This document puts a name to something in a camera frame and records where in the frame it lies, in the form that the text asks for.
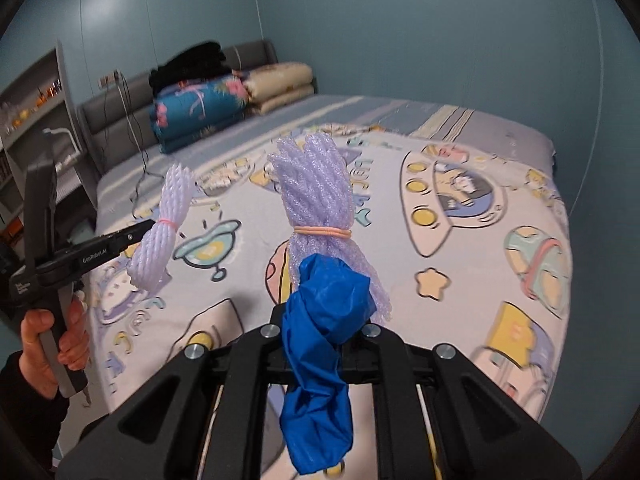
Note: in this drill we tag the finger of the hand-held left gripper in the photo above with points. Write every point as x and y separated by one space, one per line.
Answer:
132 235

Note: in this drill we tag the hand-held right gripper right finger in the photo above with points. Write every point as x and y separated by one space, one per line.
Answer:
385 360

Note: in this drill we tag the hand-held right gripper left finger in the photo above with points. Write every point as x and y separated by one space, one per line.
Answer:
250 360

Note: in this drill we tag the small pale foam net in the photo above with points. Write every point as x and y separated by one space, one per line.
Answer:
160 240

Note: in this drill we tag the blue plastic bag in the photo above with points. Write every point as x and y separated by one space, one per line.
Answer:
320 360

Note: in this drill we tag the large purple foam net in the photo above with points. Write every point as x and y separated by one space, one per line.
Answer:
315 190

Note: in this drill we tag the person's left forearm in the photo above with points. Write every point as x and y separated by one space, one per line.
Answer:
25 420

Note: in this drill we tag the person's left hand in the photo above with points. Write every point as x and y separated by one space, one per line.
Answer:
35 355

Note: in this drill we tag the orange box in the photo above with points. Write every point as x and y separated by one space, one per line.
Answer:
10 232

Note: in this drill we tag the grey padded headboard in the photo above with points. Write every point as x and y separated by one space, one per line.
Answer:
110 125

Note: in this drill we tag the white bent lamp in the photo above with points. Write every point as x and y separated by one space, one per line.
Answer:
67 137

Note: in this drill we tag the cartoon printed blanket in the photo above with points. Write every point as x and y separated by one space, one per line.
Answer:
450 260

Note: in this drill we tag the grey white shelf unit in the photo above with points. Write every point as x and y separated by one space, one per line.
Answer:
30 135

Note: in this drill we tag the blue floral folded quilt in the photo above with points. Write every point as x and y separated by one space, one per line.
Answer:
200 110

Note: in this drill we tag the orange shelf ornaments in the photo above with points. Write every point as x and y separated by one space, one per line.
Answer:
45 95

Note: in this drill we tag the black clothes pile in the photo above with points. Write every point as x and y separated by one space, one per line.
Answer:
190 62

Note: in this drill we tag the beige folded quilt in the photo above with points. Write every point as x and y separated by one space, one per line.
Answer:
280 85

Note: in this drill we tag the wall power socket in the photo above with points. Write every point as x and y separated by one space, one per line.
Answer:
110 79

